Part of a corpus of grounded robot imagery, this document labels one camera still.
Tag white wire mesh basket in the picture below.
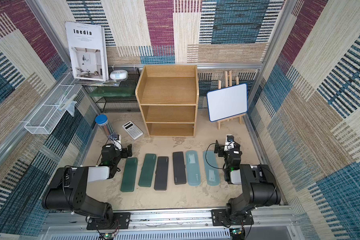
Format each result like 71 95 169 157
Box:
25 73 82 135

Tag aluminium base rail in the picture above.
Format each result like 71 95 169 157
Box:
38 206 304 240

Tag white round device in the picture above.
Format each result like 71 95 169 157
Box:
110 70 129 81

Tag dark green pencil case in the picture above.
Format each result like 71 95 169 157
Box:
138 154 157 188
120 158 138 193

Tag black pencil case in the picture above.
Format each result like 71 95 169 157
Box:
173 152 187 185
154 157 169 191

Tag dark green pencil case outer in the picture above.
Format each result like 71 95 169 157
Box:
120 158 138 193

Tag green tray on rack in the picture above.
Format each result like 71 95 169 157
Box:
89 87 135 97

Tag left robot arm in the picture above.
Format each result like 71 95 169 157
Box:
42 144 133 232

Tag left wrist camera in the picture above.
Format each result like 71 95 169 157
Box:
109 133 123 151

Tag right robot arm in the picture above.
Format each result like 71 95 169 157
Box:
211 141 281 228

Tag black wire rack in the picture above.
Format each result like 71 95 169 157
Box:
84 68 140 113

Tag white calculator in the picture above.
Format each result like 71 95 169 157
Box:
122 121 144 140

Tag blue-lidded pencil tube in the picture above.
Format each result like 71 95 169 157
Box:
95 114 114 137

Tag white Inedia magazine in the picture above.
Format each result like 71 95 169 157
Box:
65 22 109 82

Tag small whiteboard on easel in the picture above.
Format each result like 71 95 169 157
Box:
207 71 248 130

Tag dark green pencil case inner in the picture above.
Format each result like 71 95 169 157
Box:
138 154 157 188

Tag wooden three-tier shelf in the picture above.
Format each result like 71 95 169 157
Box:
136 65 199 137

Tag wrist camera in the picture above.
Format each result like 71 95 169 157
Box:
109 133 123 151
224 135 235 152

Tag light blue pencil case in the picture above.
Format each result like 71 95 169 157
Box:
203 151 220 186
186 150 201 186

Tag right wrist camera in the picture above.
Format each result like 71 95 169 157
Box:
224 135 235 152

